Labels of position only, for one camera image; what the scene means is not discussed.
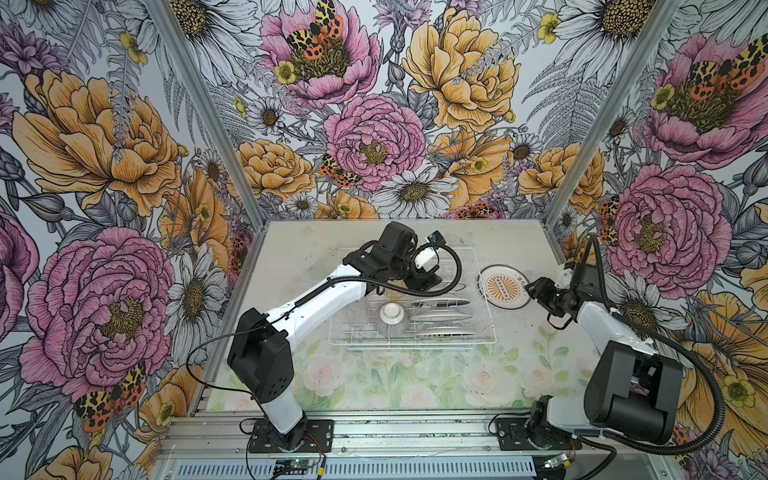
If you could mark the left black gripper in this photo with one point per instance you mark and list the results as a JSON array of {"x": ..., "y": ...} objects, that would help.
[{"x": 421, "y": 278}]

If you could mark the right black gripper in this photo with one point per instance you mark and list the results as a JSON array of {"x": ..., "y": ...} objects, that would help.
[{"x": 541, "y": 294}]

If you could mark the orange patterned plate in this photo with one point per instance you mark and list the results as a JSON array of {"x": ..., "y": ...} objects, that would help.
[{"x": 503, "y": 287}]

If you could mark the teal rimmed deep plate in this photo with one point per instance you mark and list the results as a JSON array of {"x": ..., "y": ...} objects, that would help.
[{"x": 441, "y": 316}]

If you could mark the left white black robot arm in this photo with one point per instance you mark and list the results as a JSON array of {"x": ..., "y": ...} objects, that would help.
[{"x": 261, "y": 351}]

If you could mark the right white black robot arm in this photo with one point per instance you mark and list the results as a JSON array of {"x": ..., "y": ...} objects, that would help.
[{"x": 631, "y": 390}]

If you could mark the purple striped bowl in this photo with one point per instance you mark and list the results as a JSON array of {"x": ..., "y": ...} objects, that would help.
[{"x": 392, "y": 320}]

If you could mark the green circuit board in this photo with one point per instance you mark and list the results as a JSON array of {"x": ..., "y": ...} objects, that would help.
[{"x": 291, "y": 467}]

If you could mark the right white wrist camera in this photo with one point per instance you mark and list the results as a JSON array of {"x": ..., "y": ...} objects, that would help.
[{"x": 564, "y": 276}]

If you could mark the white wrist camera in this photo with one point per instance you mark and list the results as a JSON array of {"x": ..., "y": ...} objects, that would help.
[
  {"x": 428, "y": 251},
  {"x": 564, "y": 276}
]

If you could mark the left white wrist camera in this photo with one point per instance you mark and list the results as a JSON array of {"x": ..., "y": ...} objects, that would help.
[{"x": 428, "y": 251}]

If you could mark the white wire dish rack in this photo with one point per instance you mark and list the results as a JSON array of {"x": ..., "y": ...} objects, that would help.
[{"x": 353, "y": 326}]

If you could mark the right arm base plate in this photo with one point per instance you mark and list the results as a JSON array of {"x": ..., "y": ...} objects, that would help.
[{"x": 513, "y": 435}]

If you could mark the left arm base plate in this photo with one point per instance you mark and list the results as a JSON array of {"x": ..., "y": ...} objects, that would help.
[{"x": 308, "y": 436}]

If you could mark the aluminium front rail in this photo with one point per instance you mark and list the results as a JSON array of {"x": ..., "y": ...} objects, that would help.
[{"x": 367, "y": 445}]

